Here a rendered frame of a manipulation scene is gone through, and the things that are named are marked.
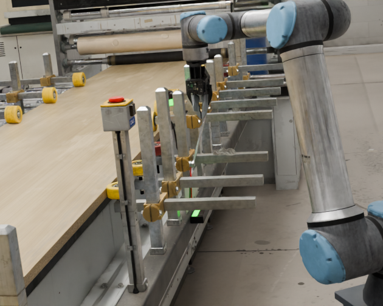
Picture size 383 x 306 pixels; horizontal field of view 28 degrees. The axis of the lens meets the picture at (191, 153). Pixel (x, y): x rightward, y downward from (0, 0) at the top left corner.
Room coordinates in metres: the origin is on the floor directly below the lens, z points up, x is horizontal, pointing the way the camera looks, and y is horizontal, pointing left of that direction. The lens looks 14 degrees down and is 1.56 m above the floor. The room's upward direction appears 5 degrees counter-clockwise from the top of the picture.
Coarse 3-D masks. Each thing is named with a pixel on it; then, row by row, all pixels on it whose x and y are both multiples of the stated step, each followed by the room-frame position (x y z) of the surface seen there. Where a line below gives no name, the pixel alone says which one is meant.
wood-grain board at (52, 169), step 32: (64, 96) 4.06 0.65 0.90; (96, 96) 3.97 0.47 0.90; (128, 96) 3.87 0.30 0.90; (0, 128) 3.33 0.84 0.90; (32, 128) 3.27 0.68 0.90; (64, 128) 3.20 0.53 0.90; (96, 128) 3.14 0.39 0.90; (0, 160) 2.73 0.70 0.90; (32, 160) 2.68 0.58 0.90; (64, 160) 2.64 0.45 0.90; (96, 160) 2.60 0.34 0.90; (0, 192) 2.30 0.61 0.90; (32, 192) 2.27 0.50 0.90; (64, 192) 2.23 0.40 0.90; (96, 192) 2.20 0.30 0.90; (0, 224) 1.99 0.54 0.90; (32, 224) 1.96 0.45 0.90; (64, 224) 1.94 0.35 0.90; (32, 256) 1.72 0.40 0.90
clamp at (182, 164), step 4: (192, 152) 2.71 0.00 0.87; (188, 156) 2.65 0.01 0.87; (176, 160) 2.65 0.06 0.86; (180, 160) 2.63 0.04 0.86; (184, 160) 2.63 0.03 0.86; (188, 160) 2.64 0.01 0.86; (176, 164) 2.63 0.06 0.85; (180, 164) 2.63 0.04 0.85; (184, 164) 2.63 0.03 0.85; (188, 164) 2.62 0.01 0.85; (176, 168) 2.63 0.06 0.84; (180, 168) 2.63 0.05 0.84; (184, 168) 2.63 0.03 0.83; (188, 168) 2.64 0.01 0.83
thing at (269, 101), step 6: (216, 102) 3.18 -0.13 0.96; (222, 102) 3.17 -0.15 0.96; (228, 102) 3.17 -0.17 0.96; (234, 102) 3.16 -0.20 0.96; (240, 102) 3.16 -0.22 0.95; (246, 102) 3.15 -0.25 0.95; (252, 102) 3.15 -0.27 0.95; (258, 102) 3.14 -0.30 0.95; (264, 102) 3.14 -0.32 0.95; (270, 102) 3.13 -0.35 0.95; (276, 102) 3.13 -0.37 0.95; (186, 108) 3.20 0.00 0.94; (216, 108) 3.18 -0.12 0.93; (222, 108) 3.17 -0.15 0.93
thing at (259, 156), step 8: (240, 152) 2.68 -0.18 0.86; (248, 152) 2.67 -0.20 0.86; (256, 152) 2.66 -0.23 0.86; (264, 152) 2.65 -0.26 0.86; (160, 160) 2.71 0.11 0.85; (200, 160) 2.69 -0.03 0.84; (208, 160) 2.68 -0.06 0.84; (216, 160) 2.67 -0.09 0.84; (224, 160) 2.67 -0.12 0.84; (232, 160) 2.66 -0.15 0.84; (240, 160) 2.66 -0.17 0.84; (248, 160) 2.65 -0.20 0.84; (256, 160) 2.65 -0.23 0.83; (264, 160) 2.64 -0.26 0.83
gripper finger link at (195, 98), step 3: (192, 96) 2.67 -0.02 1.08; (195, 96) 2.67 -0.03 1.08; (198, 96) 2.68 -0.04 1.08; (192, 99) 2.68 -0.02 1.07; (195, 99) 2.67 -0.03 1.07; (198, 99) 2.67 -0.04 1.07; (192, 102) 2.68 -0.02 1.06; (195, 102) 2.67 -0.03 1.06; (198, 102) 2.68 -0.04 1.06; (195, 105) 2.66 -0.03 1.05; (198, 105) 2.67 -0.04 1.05; (195, 108) 2.66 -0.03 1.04; (198, 108) 2.67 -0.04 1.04; (195, 111) 2.66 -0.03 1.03; (198, 111) 2.67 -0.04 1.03; (198, 114) 2.67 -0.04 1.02
